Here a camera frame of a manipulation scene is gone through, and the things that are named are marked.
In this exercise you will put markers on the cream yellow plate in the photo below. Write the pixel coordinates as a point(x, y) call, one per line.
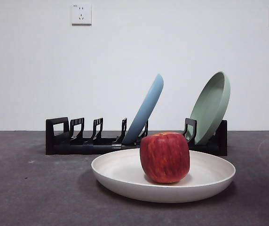
point(125, 179)

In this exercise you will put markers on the red apple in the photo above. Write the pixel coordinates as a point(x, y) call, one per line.
point(165, 157)

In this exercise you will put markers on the blue plate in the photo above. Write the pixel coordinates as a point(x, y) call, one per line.
point(146, 106)

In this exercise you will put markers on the green plate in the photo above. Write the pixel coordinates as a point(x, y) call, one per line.
point(209, 110)

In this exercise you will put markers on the white wall socket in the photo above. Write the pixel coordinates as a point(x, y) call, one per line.
point(81, 14)

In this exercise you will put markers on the black plate rack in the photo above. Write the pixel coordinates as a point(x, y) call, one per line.
point(61, 148)

